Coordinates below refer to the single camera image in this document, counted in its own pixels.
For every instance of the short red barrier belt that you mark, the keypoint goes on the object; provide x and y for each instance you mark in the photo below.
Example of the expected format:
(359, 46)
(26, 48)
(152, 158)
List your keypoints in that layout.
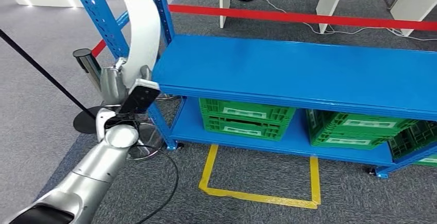
(99, 48)

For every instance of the black round floor base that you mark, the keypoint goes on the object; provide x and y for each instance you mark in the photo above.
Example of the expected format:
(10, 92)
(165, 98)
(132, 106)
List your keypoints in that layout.
(83, 123)

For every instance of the blue metal shelf rack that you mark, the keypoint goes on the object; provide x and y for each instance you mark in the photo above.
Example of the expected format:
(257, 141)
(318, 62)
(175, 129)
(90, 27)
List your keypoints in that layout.
(290, 69)

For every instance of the chrome stanchion post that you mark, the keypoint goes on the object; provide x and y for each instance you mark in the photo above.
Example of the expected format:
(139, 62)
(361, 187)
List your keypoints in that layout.
(87, 65)

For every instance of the long red barrier belt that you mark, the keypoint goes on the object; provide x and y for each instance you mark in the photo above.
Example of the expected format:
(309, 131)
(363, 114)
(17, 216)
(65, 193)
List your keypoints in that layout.
(290, 17)

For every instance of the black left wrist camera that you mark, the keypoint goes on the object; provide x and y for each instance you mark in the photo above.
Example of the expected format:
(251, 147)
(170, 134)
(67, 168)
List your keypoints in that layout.
(140, 98)

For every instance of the white desk with steel bar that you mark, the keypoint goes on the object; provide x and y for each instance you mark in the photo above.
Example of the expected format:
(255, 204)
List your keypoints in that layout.
(225, 4)

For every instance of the green open plastic crate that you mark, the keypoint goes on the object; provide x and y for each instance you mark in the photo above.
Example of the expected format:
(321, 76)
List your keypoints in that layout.
(413, 139)

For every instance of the white curved plastic part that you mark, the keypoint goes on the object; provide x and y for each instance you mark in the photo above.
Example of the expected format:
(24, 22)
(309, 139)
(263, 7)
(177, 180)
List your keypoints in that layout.
(143, 28)

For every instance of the thin black pole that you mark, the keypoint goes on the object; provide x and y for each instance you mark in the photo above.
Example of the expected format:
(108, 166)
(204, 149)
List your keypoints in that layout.
(44, 70)

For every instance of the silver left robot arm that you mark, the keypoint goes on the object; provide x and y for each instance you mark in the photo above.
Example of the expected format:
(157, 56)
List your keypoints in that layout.
(99, 168)

